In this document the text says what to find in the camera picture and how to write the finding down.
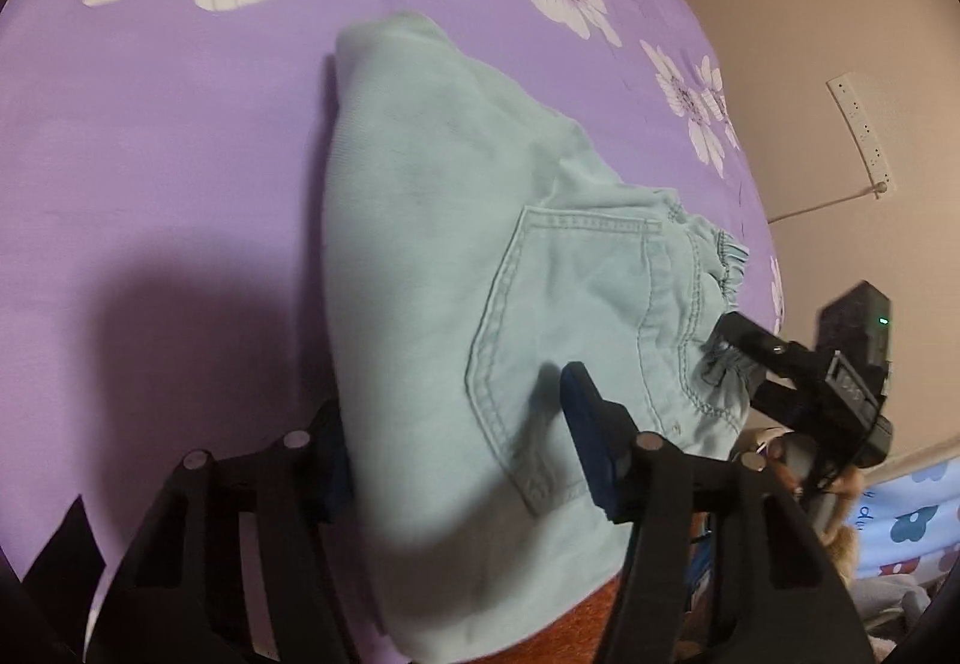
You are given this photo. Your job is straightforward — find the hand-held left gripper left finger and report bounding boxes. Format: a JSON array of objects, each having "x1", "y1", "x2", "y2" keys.
[{"x1": 82, "y1": 400, "x2": 362, "y2": 664}]

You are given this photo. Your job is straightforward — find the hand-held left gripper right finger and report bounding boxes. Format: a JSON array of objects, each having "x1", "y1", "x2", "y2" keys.
[{"x1": 559, "y1": 362, "x2": 877, "y2": 664}]

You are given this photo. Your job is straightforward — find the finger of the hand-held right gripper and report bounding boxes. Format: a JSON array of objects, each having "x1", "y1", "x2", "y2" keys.
[
  {"x1": 748, "y1": 370, "x2": 826, "y2": 436},
  {"x1": 711, "y1": 310, "x2": 835, "y2": 384}
]

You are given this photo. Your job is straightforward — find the light blue pants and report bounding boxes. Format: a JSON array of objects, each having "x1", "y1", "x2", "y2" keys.
[{"x1": 319, "y1": 13, "x2": 755, "y2": 657}]

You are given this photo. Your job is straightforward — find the person's right hand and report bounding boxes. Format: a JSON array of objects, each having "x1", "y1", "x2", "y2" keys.
[{"x1": 829, "y1": 465, "x2": 866, "y2": 502}]

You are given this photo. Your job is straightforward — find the blue floral cloth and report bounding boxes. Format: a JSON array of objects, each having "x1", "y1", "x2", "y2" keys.
[{"x1": 844, "y1": 452, "x2": 960, "y2": 584}]

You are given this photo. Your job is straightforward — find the tan fuzzy cloth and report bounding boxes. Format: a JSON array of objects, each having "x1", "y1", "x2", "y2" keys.
[{"x1": 821, "y1": 525, "x2": 860, "y2": 586}]

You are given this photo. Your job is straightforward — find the orange cloth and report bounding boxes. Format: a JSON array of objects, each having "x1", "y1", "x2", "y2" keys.
[{"x1": 476, "y1": 570, "x2": 627, "y2": 664}]

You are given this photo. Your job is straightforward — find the grey cloth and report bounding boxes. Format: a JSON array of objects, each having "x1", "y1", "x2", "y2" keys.
[{"x1": 847, "y1": 572, "x2": 942, "y2": 639}]

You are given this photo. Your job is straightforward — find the white power strip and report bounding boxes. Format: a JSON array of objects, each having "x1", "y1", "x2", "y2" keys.
[{"x1": 827, "y1": 73, "x2": 897, "y2": 200}]

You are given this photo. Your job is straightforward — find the purple floral bed sheet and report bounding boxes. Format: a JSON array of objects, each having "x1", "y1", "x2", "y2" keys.
[{"x1": 0, "y1": 0, "x2": 787, "y2": 664}]

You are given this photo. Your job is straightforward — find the white cable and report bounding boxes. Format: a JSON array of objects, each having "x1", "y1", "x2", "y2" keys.
[{"x1": 765, "y1": 182, "x2": 887, "y2": 226}]

